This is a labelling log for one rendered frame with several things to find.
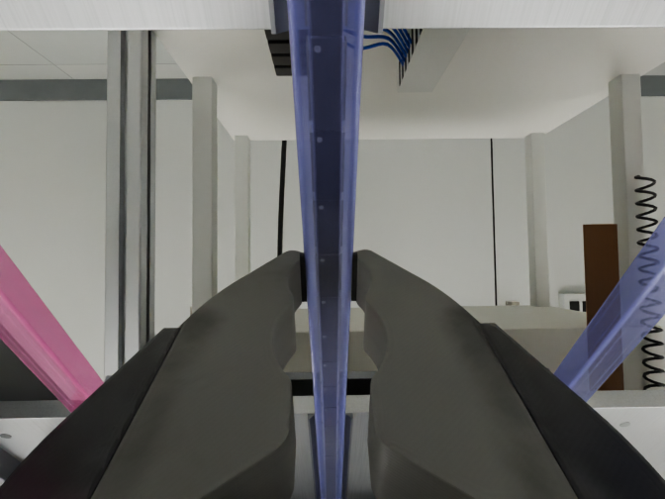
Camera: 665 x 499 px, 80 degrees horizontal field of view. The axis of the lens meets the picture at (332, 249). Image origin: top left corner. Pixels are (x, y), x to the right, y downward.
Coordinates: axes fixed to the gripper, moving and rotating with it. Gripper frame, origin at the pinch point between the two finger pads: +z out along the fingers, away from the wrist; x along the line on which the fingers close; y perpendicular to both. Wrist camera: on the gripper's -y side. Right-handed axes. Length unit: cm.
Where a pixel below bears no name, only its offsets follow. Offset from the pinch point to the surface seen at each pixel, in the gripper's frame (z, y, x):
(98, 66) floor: 188, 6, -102
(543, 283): 61, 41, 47
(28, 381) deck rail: 7.9, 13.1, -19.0
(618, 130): 51, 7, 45
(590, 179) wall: 173, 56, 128
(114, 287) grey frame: 27.0, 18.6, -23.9
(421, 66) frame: 42.5, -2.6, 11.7
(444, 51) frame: 39.6, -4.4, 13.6
